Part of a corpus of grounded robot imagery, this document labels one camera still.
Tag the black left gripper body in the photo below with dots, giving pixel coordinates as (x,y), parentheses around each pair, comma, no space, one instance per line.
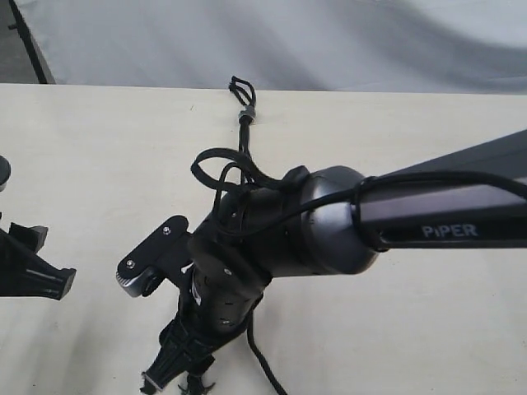
(13,264)

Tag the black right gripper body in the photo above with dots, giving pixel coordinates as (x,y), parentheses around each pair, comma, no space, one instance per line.
(195,333)

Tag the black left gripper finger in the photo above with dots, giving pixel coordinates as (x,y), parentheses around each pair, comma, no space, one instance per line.
(51,283)
(31,234)

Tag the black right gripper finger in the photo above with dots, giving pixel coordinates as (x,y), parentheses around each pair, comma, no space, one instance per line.
(169,363)
(197,363)

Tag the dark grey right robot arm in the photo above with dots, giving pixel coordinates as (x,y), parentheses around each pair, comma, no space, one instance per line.
(329,222)

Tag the black backdrop stand pole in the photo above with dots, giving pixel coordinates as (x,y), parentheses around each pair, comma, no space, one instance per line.
(19,25)

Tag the white backdrop cloth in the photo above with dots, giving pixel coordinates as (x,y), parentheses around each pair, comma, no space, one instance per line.
(381,46)

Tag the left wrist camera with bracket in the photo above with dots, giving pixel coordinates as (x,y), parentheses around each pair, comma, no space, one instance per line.
(5,172)

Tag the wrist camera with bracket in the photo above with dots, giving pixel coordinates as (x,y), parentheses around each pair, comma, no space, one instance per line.
(163,255)
(5,172)

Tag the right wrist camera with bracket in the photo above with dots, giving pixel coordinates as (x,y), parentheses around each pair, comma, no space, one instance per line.
(163,255)

